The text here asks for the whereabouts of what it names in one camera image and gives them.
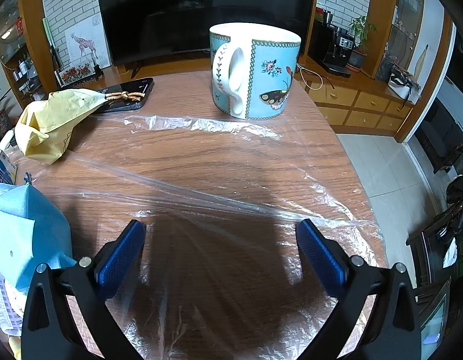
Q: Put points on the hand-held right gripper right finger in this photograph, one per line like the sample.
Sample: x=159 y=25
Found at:
x=321 y=258

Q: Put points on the light blue cloth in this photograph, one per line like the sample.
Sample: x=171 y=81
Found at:
x=25 y=225

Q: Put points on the dark wooden chair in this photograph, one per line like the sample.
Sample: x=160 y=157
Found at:
x=430 y=247

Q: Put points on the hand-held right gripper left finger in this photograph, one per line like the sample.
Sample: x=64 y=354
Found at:
x=119 y=258

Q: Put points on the wooden glass display cabinet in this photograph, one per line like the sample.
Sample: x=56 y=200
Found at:
x=407 y=15
x=14 y=45

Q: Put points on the small green potted plant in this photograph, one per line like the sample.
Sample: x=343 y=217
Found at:
x=361 y=30

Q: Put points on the yellow paper bag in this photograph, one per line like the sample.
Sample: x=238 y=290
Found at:
x=55 y=120

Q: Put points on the black television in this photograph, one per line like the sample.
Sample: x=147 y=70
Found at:
x=201 y=11

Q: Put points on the giraffe picture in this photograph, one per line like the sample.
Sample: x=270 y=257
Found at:
x=85 y=45

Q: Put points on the dark wooden furniture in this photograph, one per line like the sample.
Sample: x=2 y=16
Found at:
x=441 y=138

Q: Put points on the blue butterfly mug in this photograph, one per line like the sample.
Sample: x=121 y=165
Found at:
x=269 y=82

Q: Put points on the green and white stick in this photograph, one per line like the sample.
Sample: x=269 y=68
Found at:
x=51 y=45

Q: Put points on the red flower picture frame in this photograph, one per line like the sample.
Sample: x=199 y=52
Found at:
x=76 y=73

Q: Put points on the dark cloth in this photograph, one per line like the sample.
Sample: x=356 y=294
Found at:
x=458 y=195

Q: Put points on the black coffee machine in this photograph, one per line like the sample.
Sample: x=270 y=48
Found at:
x=340 y=52

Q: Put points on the black smartphone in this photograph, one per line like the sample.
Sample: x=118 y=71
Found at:
x=143 y=92

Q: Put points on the clear plastic table cover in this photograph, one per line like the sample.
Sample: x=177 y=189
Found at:
x=224 y=146

